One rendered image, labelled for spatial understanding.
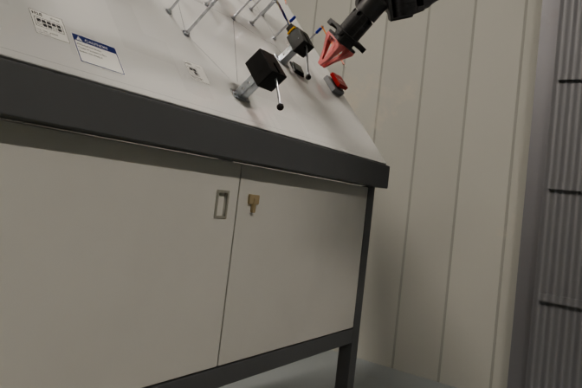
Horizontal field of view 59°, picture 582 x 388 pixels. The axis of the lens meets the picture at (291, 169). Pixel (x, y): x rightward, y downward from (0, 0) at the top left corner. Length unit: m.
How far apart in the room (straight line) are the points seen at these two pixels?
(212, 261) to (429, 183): 1.67
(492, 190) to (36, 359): 2.00
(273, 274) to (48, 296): 0.51
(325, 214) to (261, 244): 0.25
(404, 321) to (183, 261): 1.76
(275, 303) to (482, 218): 1.44
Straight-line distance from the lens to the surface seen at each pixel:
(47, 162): 0.76
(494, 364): 2.49
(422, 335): 2.55
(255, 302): 1.11
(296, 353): 1.28
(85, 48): 0.81
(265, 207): 1.08
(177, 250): 0.92
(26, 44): 0.75
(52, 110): 0.72
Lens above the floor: 0.74
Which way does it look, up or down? 3 degrees up
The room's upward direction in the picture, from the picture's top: 7 degrees clockwise
